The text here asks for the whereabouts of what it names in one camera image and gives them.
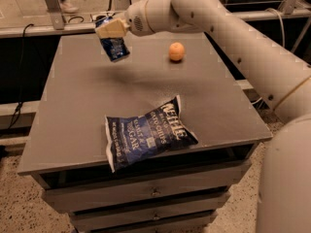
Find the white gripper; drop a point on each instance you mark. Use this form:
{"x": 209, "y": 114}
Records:
{"x": 135, "y": 17}

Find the blue pepsi can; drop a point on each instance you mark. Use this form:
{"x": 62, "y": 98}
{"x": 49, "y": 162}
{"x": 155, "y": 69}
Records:
{"x": 115, "y": 48}

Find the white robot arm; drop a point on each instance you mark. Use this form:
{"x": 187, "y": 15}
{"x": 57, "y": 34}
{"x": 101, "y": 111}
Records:
{"x": 280, "y": 78}

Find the white power strip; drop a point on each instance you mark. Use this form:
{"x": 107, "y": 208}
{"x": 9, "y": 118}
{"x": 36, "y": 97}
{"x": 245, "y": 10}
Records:
{"x": 96, "y": 17}

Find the person's shoe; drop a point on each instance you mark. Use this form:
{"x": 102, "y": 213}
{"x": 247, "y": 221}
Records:
{"x": 68, "y": 8}

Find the orange fruit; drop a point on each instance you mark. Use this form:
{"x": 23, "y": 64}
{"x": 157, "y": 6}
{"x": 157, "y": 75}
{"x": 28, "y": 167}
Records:
{"x": 176, "y": 51}

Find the blue kettle chips bag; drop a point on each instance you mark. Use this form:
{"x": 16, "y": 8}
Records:
{"x": 133, "y": 139}

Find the grey drawer cabinet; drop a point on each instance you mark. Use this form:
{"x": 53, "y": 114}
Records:
{"x": 176, "y": 189}

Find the metal guard rail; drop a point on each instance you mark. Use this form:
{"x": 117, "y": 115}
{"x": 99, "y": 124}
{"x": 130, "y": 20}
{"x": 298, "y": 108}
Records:
{"x": 148, "y": 17}

